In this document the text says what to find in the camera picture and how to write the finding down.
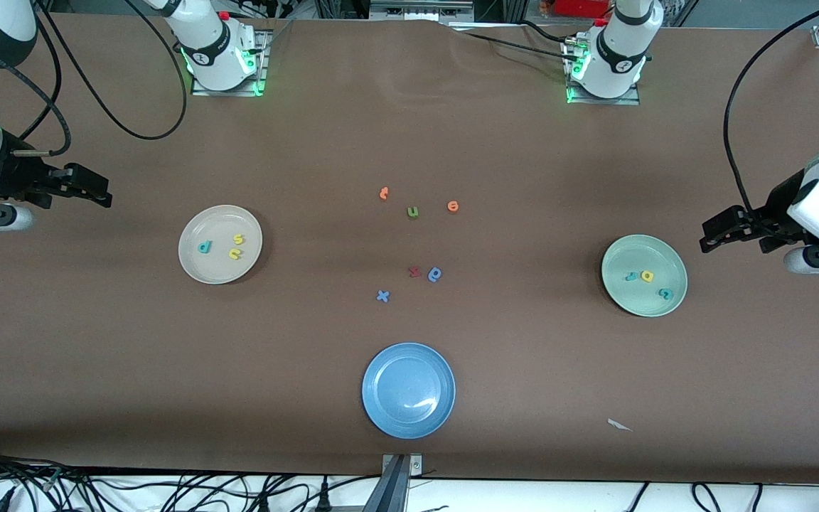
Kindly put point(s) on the blue plate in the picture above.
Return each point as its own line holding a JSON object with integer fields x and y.
{"x": 408, "y": 390}

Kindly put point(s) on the aluminium camera mount profile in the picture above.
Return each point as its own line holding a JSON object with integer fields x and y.
{"x": 395, "y": 491}

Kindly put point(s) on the teal letter p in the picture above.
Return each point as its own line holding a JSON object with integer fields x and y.
{"x": 203, "y": 247}

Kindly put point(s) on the beige brown plate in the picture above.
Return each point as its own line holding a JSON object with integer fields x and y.
{"x": 214, "y": 267}

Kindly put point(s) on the grey metal equipment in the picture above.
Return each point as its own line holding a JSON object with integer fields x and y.
{"x": 420, "y": 8}

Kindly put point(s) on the blue letter g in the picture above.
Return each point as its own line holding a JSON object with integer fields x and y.
{"x": 435, "y": 274}

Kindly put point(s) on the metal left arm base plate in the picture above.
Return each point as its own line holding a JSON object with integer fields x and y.
{"x": 630, "y": 101}

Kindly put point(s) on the green plate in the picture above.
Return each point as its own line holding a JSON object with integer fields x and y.
{"x": 637, "y": 299}

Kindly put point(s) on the brown table cover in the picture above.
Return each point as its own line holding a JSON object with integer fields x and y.
{"x": 97, "y": 355}

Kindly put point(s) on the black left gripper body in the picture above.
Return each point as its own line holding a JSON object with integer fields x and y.
{"x": 776, "y": 210}

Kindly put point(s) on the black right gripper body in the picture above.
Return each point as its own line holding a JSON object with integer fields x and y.
{"x": 13, "y": 179}

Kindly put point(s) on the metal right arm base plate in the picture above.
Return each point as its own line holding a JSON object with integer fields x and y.
{"x": 261, "y": 78}

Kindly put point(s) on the blue letter x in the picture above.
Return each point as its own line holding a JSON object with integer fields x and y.
{"x": 382, "y": 296}

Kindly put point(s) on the white paper scrap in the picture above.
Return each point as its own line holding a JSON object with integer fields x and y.
{"x": 619, "y": 424}

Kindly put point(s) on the black power plug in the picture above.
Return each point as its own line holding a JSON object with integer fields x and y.
{"x": 323, "y": 498}

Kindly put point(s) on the red box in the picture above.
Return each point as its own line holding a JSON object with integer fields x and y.
{"x": 580, "y": 7}

